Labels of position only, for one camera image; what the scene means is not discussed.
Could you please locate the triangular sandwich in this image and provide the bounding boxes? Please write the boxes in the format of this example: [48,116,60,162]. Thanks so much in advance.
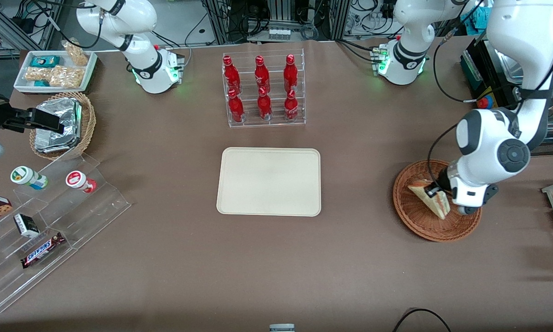
[407,179,452,221]

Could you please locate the brown round wicker basket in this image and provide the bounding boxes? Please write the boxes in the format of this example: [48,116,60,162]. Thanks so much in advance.
[392,159,483,243]

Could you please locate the white rectangular snack tray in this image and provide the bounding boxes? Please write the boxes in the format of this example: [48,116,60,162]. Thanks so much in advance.
[13,50,98,95]

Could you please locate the light tan wicker basket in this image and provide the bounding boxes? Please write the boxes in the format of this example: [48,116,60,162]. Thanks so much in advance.
[29,91,97,161]

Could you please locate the cream rectangular tray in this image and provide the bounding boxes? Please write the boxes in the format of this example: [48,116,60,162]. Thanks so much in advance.
[216,147,322,217]

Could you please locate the foil wrapped food pack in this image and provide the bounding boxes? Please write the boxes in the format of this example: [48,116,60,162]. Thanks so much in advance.
[34,97,83,154]

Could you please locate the clear bag of crackers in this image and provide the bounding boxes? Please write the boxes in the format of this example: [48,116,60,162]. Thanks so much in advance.
[49,65,86,89]
[62,39,89,67]
[24,66,55,84]

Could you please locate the green lid yogurt cup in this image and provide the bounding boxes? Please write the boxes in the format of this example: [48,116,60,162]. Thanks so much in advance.
[10,166,49,191]

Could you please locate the teal snack box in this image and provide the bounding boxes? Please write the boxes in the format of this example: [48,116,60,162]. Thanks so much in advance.
[30,55,61,69]

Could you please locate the red lid yogurt cup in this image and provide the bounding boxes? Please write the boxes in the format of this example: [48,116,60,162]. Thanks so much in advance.
[65,170,98,194]

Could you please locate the clear acrylic stepped display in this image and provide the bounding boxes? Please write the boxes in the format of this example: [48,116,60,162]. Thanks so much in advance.
[0,152,133,314]

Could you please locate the small black white box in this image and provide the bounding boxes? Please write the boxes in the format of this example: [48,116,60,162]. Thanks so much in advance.
[13,213,41,239]

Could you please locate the black equipment box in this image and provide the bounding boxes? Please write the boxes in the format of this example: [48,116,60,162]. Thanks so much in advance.
[461,36,553,155]

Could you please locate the snickers chocolate bar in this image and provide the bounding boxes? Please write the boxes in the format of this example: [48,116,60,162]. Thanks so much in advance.
[20,231,66,270]

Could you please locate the stainless steel pan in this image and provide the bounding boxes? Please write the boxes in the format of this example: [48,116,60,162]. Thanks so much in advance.
[494,48,525,80]

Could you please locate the red cola bottle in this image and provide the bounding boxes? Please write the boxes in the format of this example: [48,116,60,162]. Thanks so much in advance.
[254,55,272,94]
[223,55,241,95]
[284,89,300,122]
[283,54,299,93]
[257,87,274,122]
[227,89,246,124]

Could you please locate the teal cloth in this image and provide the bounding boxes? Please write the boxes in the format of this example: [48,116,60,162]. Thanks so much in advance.
[469,6,491,29]

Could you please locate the clear acrylic bottle rack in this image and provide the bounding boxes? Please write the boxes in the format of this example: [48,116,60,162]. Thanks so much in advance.
[221,48,307,129]

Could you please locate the black floor cable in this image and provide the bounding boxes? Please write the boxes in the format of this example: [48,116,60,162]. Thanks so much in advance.
[392,308,452,332]

